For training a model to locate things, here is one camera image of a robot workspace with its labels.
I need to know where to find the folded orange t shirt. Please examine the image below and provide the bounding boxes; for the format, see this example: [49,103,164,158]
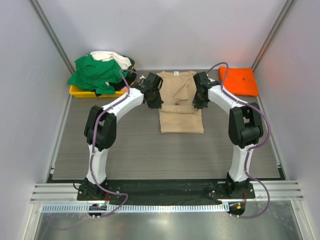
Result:
[218,66,259,97]

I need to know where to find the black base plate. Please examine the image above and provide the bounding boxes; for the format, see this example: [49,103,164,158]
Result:
[75,179,256,206]

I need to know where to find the black t shirt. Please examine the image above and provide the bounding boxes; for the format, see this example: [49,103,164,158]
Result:
[93,71,137,97]

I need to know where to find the yellow plastic bin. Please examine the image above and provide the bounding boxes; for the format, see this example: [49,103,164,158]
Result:
[69,69,137,98]

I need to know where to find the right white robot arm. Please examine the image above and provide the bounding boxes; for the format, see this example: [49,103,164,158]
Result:
[192,71,264,198]

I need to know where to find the slotted cable duct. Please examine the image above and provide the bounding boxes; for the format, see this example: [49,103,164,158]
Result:
[41,202,229,214]

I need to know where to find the pink garment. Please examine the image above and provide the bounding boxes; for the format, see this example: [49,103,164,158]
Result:
[120,86,128,92]

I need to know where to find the green t shirt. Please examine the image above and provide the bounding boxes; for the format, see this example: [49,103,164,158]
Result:
[67,54,126,95]

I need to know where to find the beige t shirt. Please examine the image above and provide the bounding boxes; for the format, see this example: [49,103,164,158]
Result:
[157,71,204,134]

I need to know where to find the left aluminium frame post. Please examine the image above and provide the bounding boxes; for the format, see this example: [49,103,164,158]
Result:
[28,0,75,74]

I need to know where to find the right aluminium frame post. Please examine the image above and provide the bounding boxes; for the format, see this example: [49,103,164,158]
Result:
[251,0,297,71]

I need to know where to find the white t shirt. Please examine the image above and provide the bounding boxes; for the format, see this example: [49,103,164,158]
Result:
[90,50,134,70]

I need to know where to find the aluminium frame post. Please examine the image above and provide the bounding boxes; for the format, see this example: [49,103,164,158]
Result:
[28,0,75,74]
[251,0,297,71]

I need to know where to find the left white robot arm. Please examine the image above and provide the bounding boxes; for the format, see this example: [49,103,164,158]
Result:
[77,73,163,201]

